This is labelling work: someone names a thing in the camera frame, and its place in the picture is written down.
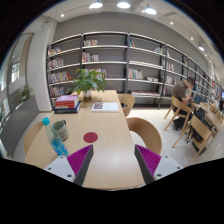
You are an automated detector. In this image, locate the wooden chair with black bag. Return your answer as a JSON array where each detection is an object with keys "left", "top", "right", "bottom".
[{"left": 171, "top": 114, "right": 213, "bottom": 156}]

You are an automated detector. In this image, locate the wooden chair near right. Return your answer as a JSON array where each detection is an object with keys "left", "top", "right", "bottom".
[{"left": 126, "top": 117, "right": 162, "bottom": 154}]

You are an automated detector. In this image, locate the wooden chair under person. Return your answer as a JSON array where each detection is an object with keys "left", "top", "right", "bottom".
[{"left": 164, "top": 97, "right": 192, "bottom": 131}]

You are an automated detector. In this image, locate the green potted plant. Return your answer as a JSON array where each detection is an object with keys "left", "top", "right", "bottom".
[{"left": 66, "top": 69, "right": 110, "bottom": 102}]

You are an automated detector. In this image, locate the long wooden table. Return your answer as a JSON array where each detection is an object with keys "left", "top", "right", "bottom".
[{"left": 24, "top": 89, "right": 146, "bottom": 191}]

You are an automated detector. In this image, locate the round red coaster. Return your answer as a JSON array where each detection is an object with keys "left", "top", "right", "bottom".
[{"left": 83, "top": 132, "right": 98, "bottom": 143}]

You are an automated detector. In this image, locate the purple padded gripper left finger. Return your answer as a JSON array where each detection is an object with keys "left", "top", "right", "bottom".
[{"left": 45, "top": 145, "right": 94, "bottom": 186}]

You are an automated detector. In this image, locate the wooden chair far right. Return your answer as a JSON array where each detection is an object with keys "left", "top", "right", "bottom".
[{"left": 118, "top": 94, "right": 135, "bottom": 116}]

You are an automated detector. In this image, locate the stack of red blue books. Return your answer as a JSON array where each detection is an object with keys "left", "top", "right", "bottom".
[{"left": 54, "top": 95, "right": 81, "bottom": 114}]

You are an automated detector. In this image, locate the grey wall bookshelf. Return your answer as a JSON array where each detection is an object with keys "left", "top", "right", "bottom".
[{"left": 47, "top": 31, "right": 222, "bottom": 108}]

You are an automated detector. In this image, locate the seated person in brown shirt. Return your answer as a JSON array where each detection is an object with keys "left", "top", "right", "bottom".
[{"left": 172, "top": 77, "right": 195, "bottom": 131}]

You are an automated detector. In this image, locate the patterned ceramic mug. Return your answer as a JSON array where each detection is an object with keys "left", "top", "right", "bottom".
[{"left": 52, "top": 120, "right": 69, "bottom": 140}]

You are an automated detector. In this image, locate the clear bottle with blue cap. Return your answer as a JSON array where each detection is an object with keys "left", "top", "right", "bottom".
[{"left": 42, "top": 117, "right": 68, "bottom": 156}]

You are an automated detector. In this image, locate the small plant by window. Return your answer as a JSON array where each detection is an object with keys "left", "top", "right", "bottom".
[{"left": 19, "top": 86, "right": 33, "bottom": 102}]

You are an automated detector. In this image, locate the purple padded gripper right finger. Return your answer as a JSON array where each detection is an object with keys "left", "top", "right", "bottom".
[{"left": 134, "top": 145, "right": 182, "bottom": 184}]

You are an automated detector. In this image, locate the open magazine on table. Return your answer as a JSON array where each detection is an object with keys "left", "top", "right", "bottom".
[{"left": 91, "top": 102, "right": 119, "bottom": 112}]

